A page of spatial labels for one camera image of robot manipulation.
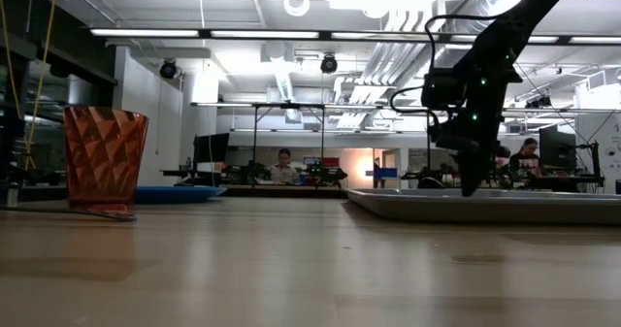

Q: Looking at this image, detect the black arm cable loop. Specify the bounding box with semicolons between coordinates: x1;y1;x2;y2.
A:
423;13;508;74

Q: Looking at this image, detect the black computer monitor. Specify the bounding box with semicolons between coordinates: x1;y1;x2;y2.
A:
192;132;231;166
539;124;578;172

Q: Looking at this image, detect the black metal table frame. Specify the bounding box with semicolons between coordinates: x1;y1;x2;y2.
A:
220;184;349;200

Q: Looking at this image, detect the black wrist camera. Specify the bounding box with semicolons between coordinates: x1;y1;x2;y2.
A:
420;67;463;111

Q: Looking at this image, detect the red faceted plastic cup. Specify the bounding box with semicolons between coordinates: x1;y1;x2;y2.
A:
62;105;149;217

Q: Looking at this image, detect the blue round plate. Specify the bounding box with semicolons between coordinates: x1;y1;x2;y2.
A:
134;184;228;205

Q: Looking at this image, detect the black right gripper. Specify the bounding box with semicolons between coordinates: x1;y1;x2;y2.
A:
433;66;523;198

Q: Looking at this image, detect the white coiled cable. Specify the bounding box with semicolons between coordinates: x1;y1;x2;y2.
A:
282;0;311;18

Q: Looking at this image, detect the black ceiling spotlight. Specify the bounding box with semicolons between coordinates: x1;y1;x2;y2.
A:
319;53;339;75
159;59;179;81

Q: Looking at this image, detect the person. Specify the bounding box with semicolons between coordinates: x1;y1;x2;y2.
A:
267;147;303;186
507;137;542;178

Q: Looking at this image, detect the grey plastic tray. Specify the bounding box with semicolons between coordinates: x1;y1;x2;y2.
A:
345;186;621;227

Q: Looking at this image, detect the black framed background workstation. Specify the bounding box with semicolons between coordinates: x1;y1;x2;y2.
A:
250;102;327;187

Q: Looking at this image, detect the yellow cable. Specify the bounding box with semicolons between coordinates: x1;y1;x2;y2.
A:
24;0;60;171
0;0;24;120

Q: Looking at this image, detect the white LED light bar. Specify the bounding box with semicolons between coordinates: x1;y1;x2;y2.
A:
89;27;201;39
330;31;439;42
209;29;320;40

